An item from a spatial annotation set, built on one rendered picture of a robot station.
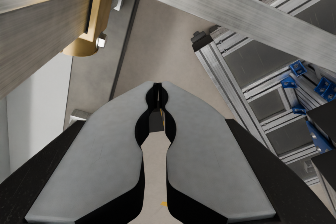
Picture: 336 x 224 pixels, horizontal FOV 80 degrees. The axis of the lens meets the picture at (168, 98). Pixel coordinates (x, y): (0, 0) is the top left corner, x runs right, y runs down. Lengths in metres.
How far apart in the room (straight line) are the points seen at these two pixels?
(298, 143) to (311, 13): 0.73
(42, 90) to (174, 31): 0.71
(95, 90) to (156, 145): 1.12
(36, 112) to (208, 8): 0.51
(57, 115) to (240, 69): 0.74
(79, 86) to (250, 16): 0.31
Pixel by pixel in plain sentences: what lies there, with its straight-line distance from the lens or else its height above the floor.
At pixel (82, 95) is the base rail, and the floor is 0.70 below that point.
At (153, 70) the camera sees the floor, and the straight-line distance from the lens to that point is 1.14.
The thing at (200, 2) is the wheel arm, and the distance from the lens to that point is 0.19.
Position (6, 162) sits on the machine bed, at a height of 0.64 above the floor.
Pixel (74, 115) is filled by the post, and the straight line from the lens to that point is 0.43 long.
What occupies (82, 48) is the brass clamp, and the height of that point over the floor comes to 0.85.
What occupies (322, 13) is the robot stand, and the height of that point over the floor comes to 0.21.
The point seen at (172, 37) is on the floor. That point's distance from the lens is 1.08.
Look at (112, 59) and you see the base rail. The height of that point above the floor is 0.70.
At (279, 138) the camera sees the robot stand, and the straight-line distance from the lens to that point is 1.32.
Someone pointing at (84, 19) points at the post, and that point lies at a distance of 0.18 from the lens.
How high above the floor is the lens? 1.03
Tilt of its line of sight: 57 degrees down
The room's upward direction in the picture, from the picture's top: 178 degrees clockwise
